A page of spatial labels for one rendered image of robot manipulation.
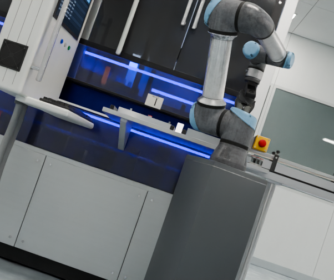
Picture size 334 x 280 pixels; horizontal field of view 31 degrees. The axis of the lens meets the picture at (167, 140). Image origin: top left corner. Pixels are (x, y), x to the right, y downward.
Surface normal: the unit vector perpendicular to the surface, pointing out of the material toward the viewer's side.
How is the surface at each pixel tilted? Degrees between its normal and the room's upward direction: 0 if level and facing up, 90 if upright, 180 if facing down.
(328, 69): 90
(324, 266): 90
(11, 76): 90
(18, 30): 90
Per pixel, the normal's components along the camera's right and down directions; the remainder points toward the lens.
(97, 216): 0.00, -0.07
